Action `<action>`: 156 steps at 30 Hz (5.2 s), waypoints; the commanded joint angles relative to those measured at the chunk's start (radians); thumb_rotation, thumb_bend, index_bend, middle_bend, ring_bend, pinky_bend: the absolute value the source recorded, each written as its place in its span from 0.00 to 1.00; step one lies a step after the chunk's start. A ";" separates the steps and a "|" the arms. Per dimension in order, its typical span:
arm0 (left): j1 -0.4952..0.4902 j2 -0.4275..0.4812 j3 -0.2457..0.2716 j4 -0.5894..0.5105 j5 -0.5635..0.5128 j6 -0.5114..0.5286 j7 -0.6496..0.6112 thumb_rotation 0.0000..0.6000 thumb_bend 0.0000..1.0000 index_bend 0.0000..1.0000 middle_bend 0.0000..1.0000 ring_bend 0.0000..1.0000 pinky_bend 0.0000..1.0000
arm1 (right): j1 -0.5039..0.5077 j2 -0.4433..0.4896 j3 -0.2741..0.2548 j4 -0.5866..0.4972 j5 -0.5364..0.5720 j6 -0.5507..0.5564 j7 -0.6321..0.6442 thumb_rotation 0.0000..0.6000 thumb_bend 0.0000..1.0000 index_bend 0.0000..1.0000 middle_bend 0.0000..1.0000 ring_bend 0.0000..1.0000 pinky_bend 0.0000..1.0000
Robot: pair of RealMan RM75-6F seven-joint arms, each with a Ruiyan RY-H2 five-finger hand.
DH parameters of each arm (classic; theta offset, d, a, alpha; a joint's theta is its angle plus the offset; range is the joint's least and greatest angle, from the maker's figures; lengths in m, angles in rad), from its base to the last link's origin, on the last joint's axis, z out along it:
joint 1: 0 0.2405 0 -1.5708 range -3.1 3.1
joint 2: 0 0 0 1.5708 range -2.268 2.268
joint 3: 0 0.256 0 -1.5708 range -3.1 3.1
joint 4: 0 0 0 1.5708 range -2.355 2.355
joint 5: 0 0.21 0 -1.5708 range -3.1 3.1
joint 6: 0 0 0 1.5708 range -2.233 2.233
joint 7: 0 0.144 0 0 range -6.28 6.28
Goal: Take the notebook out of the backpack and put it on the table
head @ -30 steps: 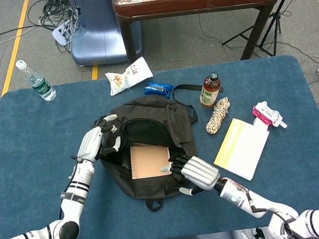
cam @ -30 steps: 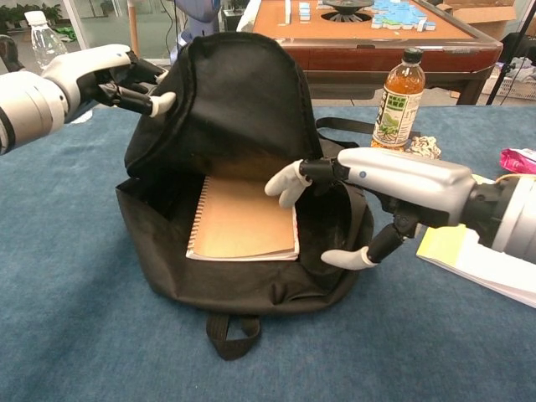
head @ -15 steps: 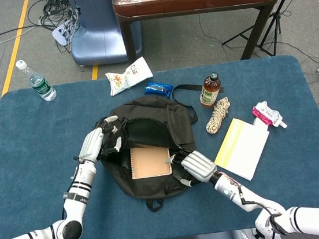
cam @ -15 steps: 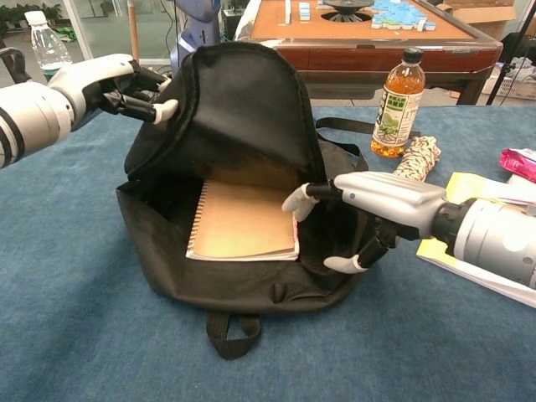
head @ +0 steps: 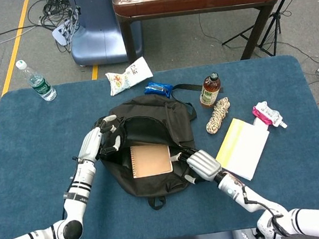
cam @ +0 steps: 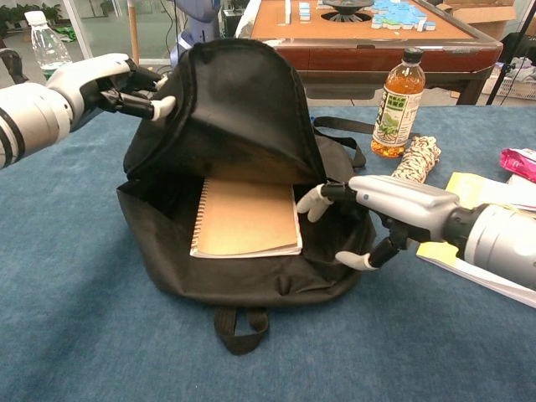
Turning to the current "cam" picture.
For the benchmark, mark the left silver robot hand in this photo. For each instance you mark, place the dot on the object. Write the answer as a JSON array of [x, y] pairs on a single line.
[[84, 79]]

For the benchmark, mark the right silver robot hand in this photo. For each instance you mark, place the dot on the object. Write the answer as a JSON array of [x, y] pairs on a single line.
[[410, 209]]

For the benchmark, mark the brown spiral notebook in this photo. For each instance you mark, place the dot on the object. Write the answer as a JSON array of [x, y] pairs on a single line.
[[247, 218]]

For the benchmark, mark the black fabric backpack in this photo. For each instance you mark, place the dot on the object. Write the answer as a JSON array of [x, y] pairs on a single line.
[[247, 104]]

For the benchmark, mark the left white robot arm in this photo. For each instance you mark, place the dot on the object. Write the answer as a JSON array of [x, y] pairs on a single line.
[[29, 121]]

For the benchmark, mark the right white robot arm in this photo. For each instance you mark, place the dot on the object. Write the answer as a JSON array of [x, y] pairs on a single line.
[[498, 238]]

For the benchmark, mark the clear plastic water bottle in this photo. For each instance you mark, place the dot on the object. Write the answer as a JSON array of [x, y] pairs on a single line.
[[48, 46]]

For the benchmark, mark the orange wooden pole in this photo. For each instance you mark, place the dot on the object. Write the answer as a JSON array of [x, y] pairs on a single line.
[[133, 33]]

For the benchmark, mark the amber tea bottle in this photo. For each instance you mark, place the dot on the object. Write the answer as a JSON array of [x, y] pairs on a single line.
[[398, 113]]

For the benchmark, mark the white yellow booklet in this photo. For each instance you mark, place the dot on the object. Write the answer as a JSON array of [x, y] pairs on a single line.
[[481, 280]]

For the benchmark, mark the pink white spout pouch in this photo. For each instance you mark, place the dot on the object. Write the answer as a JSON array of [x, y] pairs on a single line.
[[519, 165]]

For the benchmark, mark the black tripod stand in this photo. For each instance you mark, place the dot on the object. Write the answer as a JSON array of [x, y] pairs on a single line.
[[498, 86]]

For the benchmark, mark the white plastic basket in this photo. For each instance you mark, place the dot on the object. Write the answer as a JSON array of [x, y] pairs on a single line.
[[517, 88]]

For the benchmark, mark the blue table mat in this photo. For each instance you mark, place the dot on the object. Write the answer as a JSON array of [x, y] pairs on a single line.
[[63, 272]]

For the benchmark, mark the cardboard box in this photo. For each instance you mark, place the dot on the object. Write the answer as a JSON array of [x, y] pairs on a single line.
[[481, 17]]

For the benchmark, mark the brown mahjong table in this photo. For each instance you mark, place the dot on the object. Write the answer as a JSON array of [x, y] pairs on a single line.
[[293, 31]]

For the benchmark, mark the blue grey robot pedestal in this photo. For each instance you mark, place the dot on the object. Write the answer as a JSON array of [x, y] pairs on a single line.
[[201, 25]]

